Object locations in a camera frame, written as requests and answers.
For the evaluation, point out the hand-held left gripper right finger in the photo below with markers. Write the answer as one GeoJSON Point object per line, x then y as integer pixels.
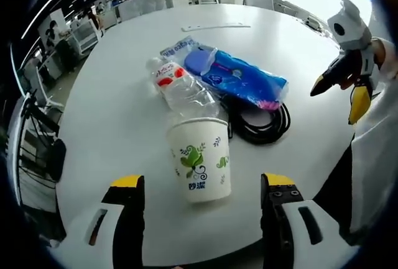
{"type": "Point", "coordinates": [280, 219]}

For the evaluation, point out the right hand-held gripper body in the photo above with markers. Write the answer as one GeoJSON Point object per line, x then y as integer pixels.
{"type": "Point", "coordinates": [349, 30]}

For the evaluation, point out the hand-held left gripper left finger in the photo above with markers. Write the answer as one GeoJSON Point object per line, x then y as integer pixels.
{"type": "Point", "coordinates": [129, 219]}

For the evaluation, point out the blue tissue pack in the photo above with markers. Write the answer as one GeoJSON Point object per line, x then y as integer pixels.
{"type": "Point", "coordinates": [245, 79]}

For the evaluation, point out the white paper cup green print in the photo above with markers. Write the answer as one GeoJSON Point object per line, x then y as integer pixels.
{"type": "Point", "coordinates": [202, 160]}

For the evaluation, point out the wet wipes pack blue lid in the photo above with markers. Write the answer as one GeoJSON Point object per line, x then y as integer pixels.
{"type": "Point", "coordinates": [194, 59]}

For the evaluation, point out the clear plastic bottle red label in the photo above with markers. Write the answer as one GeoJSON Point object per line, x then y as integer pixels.
{"type": "Point", "coordinates": [183, 90]}

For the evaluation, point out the person's right hand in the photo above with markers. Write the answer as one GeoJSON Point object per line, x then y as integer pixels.
{"type": "Point", "coordinates": [381, 51]}

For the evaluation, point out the person's white shirt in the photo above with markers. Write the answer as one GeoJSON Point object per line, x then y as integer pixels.
{"type": "Point", "coordinates": [379, 157]}

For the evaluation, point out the person's dark trousers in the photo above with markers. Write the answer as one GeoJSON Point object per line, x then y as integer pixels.
{"type": "Point", "coordinates": [337, 188]}

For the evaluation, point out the black office chair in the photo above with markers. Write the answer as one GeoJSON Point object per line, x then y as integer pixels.
{"type": "Point", "coordinates": [57, 160]}

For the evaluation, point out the white round table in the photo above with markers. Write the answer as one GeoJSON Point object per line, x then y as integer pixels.
{"type": "Point", "coordinates": [124, 95]}

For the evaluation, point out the flat white strip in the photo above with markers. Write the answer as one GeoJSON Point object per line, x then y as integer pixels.
{"type": "Point", "coordinates": [214, 27]}

